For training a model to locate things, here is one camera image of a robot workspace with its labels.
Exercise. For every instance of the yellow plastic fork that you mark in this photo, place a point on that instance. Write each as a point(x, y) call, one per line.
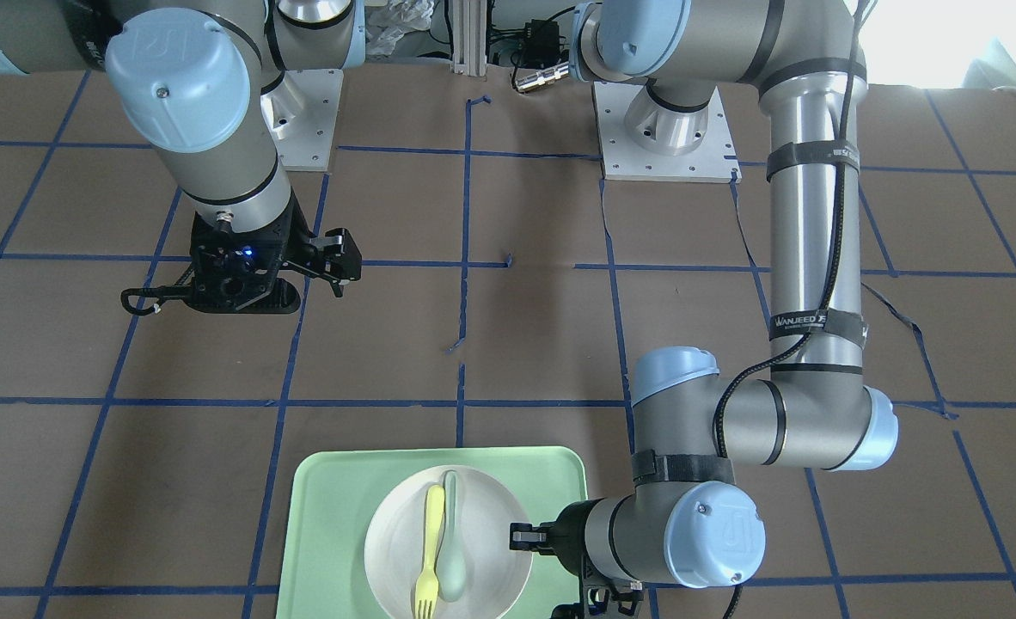
point(426, 592)

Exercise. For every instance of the pale green plastic spoon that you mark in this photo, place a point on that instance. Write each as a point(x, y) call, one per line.
point(451, 565)

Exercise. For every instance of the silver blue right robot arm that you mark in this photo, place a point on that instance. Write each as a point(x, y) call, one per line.
point(208, 85)

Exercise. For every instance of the white round plate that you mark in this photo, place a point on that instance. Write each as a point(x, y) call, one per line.
point(479, 575)

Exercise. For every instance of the light green plastic tray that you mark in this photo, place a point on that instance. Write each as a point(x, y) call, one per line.
point(353, 547)

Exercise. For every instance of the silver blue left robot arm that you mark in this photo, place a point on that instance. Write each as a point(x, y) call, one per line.
point(687, 523)

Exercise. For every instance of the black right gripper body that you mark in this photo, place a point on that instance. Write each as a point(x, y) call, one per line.
point(295, 243)

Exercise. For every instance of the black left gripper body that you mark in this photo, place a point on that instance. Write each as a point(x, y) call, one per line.
point(570, 534)

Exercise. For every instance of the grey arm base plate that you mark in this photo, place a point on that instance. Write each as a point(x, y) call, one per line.
point(641, 141)
point(301, 112)

